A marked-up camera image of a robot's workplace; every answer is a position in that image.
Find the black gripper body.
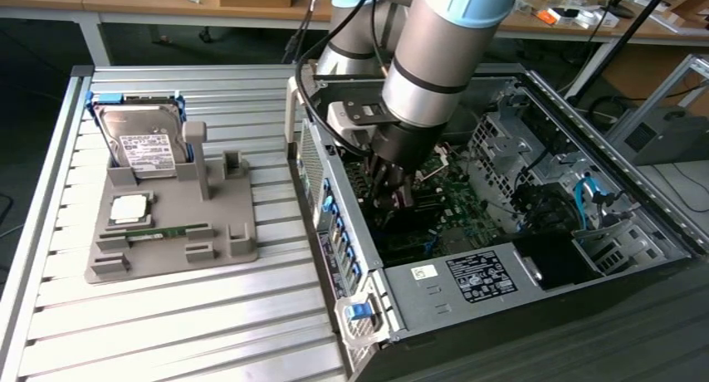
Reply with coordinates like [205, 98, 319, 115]
[368, 122, 451, 179]

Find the metal socket cover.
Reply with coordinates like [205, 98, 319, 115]
[413, 143, 452, 179]

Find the green motherboard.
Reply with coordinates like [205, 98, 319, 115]
[341, 143, 514, 267]

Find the open grey PC case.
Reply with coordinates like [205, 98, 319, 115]
[283, 64, 709, 382]

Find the silver disk bay cage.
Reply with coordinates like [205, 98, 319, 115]
[469, 89, 576, 179]
[568, 222, 663, 275]

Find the grey power supply unit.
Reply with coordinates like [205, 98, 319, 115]
[380, 239, 547, 332]

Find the grey plastic parts rack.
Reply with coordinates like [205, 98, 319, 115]
[82, 121, 261, 286]

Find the green RAM stick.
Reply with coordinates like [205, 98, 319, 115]
[98, 225, 209, 241]

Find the silver CPU chip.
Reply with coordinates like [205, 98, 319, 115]
[108, 195, 150, 224]

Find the black stand pole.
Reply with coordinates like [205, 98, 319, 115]
[562, 0, 678, 107]

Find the grey computer tower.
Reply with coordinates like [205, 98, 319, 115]
[606, 105, 709, 167]

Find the small white box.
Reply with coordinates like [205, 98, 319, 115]
[572, 8, 620, 29]

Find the black monitor with stand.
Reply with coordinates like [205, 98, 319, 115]
[595, 0, 674, 20]

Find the wooden desk with clutter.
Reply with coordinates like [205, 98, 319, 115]
[495, 0, 709, 105]

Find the wooden desk with grey legs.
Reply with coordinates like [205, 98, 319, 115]
[0, 0, 333, 67]

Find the brown cardboard piece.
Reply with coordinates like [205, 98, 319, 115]
[667, 0, 709, 30]

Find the thick black camera cable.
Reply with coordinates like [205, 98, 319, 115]
[292, 0, 388, 157]

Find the blue SATA wire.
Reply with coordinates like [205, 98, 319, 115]
[572, 176, 610, 229]

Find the black cable with metal plug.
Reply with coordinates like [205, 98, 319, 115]
[280, 0, 321, 64]

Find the hard disk with blue bracket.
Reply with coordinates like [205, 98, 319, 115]
[85, 90, 192, 180]

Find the aluminium profile frame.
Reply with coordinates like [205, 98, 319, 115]
[606, 51, 709, 134]

